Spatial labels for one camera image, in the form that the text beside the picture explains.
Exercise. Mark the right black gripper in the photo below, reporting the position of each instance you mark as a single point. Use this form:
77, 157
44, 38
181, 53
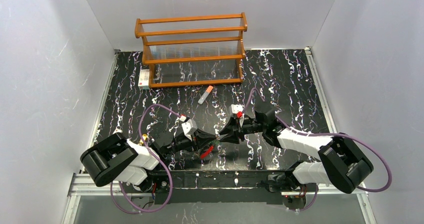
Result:
236, 132

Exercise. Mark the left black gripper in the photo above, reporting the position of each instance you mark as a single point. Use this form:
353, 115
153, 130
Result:
195, 140

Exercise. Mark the red white keyring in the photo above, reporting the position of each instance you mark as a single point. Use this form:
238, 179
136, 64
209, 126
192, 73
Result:
205, 153

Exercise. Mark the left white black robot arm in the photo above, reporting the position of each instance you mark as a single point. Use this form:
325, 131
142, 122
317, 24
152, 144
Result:
117, 158

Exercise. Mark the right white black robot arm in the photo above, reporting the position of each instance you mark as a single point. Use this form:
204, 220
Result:
339, 161

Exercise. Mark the orange grey marker pen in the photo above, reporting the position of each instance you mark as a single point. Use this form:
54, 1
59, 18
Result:
205, 95

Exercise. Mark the small white red box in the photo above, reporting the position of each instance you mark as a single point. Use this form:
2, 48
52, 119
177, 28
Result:
144, 79

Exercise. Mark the wooden three-tier shelf rack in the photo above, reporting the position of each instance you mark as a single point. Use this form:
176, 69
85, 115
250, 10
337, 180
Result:
190, 51

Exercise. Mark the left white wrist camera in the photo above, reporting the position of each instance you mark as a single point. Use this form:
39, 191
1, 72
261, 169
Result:
189, 128

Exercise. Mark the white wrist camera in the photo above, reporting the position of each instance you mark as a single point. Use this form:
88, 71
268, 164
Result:
189, 128
237, 110

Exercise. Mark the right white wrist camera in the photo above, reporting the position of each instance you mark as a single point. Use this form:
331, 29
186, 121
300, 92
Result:
237, 110

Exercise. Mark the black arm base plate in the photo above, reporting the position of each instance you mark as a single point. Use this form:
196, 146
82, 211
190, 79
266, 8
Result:
226, 186

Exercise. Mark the aluminium front frame rail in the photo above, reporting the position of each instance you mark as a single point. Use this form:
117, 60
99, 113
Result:
90, 204

